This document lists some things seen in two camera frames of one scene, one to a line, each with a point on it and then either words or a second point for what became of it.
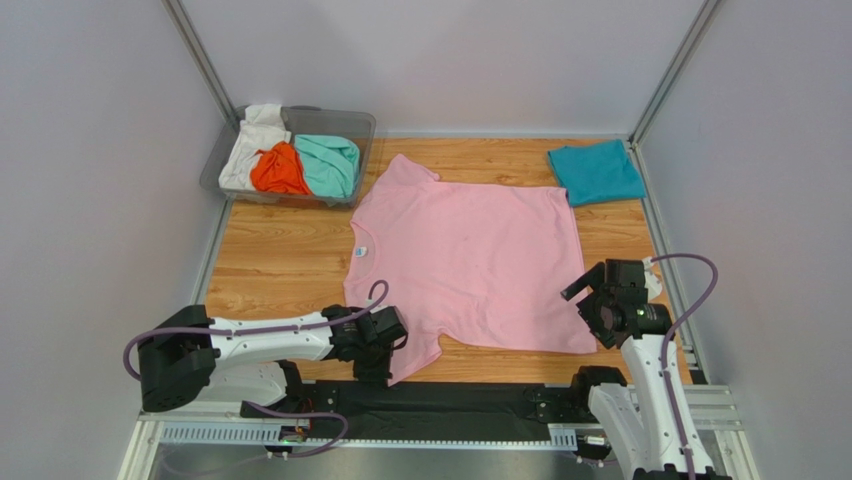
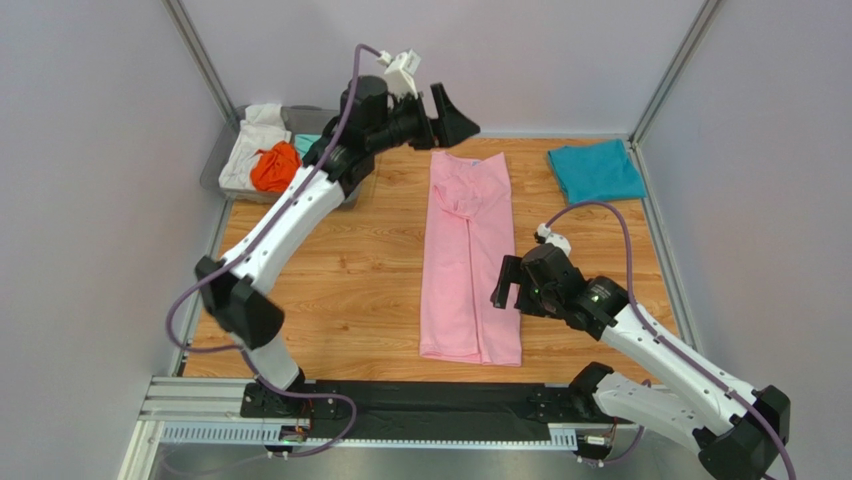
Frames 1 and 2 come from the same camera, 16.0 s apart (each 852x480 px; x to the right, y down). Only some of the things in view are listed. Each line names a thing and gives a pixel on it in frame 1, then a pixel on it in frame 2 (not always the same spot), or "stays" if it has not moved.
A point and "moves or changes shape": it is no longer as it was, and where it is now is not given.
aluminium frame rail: [715, 401] stays
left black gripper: [378, 374] → [452, 126]
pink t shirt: [468, 264] moves or changes shape
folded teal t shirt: [596, 172] stays
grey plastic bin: [302, 121] stays
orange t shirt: [279, 170] stays
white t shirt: [263, 127] stays
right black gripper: [592, 287] → [522, 285]
